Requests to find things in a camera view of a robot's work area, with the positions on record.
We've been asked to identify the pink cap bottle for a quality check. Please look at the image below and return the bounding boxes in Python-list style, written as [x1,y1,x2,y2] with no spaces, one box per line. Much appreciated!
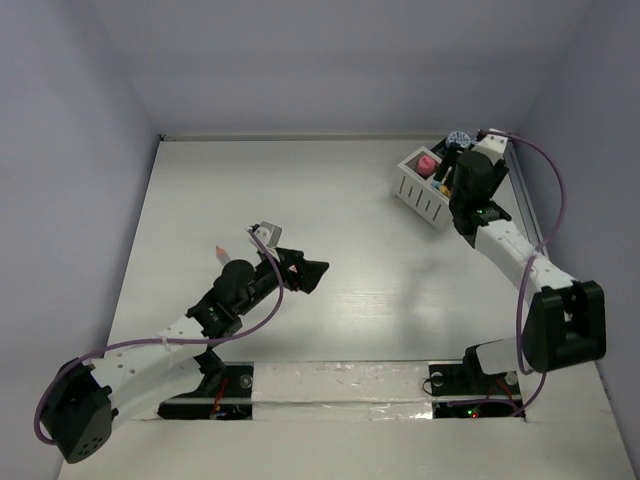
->
[416,155,439,178]

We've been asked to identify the orange marker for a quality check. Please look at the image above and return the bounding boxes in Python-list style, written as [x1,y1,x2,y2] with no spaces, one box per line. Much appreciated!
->
[215,246,232,267]

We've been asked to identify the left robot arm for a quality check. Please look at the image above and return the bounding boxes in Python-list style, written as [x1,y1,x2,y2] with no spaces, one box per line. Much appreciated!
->
[33,248,330,464]

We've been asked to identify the blue lid jar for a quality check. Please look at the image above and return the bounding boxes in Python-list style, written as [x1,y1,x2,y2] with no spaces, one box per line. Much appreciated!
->
[445,131,472,149]

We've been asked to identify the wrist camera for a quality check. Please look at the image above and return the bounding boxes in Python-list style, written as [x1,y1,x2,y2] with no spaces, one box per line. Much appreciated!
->
[247,221,282,250]
[472,129,509,164]

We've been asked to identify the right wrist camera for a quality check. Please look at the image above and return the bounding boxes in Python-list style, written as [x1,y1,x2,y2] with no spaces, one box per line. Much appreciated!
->
[472,129,509,164]

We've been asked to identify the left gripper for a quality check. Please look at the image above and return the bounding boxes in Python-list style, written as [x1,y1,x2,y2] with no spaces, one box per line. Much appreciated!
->
[234,247,326,316]

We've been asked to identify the foil tape strip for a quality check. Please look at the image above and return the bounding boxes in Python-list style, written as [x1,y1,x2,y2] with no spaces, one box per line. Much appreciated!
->
[251,361,433,422]

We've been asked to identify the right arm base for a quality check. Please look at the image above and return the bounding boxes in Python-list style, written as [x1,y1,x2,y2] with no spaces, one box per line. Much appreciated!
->
[421,345,525,419]

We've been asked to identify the black and white organizer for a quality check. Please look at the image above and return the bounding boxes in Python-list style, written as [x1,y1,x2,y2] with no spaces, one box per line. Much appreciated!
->
[391,136,452,230]

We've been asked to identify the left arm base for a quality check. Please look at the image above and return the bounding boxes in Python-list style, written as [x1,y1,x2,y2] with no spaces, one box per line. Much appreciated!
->
[157,349,254,421]

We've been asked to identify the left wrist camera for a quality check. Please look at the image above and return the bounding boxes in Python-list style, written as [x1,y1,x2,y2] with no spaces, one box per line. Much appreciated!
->
[247,221,282,250]

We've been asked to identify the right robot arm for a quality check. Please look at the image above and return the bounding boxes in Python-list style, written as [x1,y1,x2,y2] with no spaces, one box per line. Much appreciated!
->
[449,150,607,375]

